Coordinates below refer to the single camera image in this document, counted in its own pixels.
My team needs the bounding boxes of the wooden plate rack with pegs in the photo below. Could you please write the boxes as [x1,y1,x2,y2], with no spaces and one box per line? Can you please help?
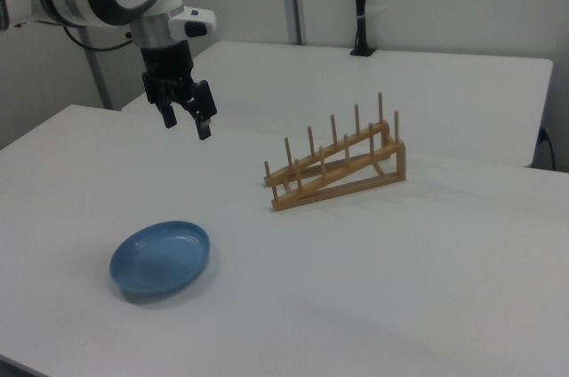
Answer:
[262,91,406,213]

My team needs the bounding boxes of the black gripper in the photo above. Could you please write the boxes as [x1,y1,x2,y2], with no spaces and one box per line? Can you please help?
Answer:
[140,40,219,141]

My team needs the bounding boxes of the white side table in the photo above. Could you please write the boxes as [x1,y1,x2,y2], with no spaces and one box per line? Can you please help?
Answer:
[120,41,555,169]

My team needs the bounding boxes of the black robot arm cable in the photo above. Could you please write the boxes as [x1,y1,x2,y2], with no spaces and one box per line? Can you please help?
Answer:
[60,26,136,52]

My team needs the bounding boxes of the black cable with wall plug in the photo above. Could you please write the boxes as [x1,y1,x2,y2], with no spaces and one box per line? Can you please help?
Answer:
[538,126,557,170]

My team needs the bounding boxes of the blue round plate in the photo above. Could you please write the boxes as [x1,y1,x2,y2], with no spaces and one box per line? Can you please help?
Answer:
[109,219,212,296]

